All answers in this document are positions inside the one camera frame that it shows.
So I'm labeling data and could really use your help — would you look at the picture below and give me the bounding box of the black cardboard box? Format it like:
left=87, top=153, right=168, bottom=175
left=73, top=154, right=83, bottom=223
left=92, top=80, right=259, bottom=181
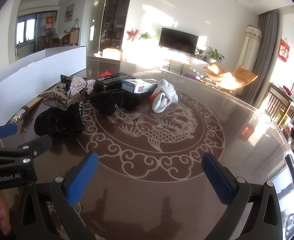
left=94, top=72, right=137, bottom=93

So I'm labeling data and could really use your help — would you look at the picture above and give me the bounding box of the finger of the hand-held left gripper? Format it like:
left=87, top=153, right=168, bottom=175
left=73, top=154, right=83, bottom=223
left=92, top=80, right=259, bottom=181
left=0, top=134, right=53, bottom=167
left=0, top=124, right=18, bottom=147

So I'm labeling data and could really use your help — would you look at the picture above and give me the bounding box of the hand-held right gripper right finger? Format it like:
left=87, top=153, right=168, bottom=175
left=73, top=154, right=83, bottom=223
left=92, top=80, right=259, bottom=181
left=201, top=153, right=284, bottom=240

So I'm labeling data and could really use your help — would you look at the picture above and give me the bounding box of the wooden dining chair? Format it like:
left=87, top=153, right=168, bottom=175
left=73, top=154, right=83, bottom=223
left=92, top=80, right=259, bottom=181
left=69, top=29, right=80, bottom=47

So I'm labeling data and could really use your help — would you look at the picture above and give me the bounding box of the red flower bouquet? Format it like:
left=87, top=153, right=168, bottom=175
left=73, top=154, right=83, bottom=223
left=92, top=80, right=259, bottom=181
left=126, top=28, right=140, bottom=42

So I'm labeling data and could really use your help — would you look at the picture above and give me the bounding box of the wooden stick with metal tip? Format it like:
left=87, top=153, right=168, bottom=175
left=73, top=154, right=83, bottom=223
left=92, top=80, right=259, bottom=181
left=10, top=97, right=45, bottom=125

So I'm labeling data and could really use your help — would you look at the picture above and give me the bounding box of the white knitted glove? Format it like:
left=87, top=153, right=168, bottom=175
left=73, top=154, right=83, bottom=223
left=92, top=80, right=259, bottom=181
left=150, top=79, right=178, bottom=113

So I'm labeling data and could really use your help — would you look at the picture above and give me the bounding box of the white television console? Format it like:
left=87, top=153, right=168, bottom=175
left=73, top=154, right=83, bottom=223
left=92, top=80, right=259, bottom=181
left=159, top=47, right=213, bottom=77

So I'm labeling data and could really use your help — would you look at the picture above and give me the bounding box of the cream covered standing air conditioner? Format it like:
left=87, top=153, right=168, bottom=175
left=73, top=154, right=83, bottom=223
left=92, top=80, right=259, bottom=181
left=235, top=24, right=264, bottom=77

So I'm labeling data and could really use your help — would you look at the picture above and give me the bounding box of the grey curtain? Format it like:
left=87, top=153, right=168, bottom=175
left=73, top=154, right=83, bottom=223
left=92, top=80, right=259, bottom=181
left=238, top=9, right=279, bottom=105

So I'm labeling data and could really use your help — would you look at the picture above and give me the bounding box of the red window decoration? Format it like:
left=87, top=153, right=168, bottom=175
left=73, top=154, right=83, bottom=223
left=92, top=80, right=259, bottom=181
left=45, top=16, right=54, bottom=32

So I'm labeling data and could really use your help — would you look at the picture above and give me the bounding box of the black velvet hair bow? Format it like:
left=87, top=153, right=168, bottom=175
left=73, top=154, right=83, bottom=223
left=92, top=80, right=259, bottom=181
left=34, top=104, right=85, bottom=141
left=90, top=91, right=142, bottom=115

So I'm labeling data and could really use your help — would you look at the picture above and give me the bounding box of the blue and white box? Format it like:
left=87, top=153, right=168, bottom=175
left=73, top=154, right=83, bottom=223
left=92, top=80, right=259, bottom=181
left=121, top=79, right=160, bottom=94

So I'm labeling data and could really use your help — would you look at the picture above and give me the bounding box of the balcony glass door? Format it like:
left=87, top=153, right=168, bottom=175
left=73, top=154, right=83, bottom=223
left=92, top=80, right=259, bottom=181
left=16, top=10, right=59, bottom=53

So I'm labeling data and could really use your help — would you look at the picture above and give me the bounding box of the person's left hand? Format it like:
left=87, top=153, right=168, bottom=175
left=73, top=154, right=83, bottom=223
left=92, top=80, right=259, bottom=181
left=0, top=190, right=12, bottom=236

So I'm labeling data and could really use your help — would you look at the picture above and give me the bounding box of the wooden slatted chair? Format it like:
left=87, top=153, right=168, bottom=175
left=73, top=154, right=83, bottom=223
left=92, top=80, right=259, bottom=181
left=260, top=82, right=293, bottom=120

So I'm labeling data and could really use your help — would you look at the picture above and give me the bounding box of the black television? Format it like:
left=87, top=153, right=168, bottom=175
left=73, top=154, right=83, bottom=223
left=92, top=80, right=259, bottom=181
left=159, top=27, right=199, bottom=55

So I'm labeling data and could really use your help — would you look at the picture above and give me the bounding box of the red wall hanging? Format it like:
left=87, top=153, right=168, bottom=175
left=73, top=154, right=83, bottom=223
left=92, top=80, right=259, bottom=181
left=279, top=39, right=290, bottom=62

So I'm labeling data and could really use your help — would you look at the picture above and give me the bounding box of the brown patterned desktop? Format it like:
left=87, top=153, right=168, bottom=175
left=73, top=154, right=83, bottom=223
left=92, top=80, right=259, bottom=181
left=0, top=56, right=294, bottom=240

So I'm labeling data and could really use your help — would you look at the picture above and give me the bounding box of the dark glass display cabinet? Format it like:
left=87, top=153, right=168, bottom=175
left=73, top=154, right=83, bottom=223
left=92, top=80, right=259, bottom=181
left=99, top=0, right=135, bottom=53

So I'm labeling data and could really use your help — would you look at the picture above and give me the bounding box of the framed wall painting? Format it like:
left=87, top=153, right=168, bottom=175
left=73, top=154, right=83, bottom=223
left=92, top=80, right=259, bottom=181
left=64, top=3, right=75, bottom=22

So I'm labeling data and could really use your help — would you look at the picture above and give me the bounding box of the orange lounge chair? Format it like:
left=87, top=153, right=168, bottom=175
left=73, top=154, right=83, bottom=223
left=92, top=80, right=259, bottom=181
left=204, top=62, right=258, bottom=90

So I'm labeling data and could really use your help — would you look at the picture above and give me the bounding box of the large potted green plant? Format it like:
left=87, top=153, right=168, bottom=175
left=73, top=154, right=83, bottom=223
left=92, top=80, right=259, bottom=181
left=204, top=46, right=225, bottom=64

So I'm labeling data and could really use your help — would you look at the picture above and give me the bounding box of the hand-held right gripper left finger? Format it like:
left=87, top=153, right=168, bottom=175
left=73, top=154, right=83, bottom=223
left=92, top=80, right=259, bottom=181
left=12, top=152, right=99, bottom=240

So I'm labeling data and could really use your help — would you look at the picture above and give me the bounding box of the white partition board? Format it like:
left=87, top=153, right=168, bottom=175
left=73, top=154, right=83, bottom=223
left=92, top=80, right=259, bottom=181
left=0, top=45, right=87, bottom=121

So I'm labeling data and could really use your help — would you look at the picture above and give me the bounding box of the red snack packet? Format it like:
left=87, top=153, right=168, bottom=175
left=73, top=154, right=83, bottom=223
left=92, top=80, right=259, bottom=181
left=97, top=70, right=115, bottom=79

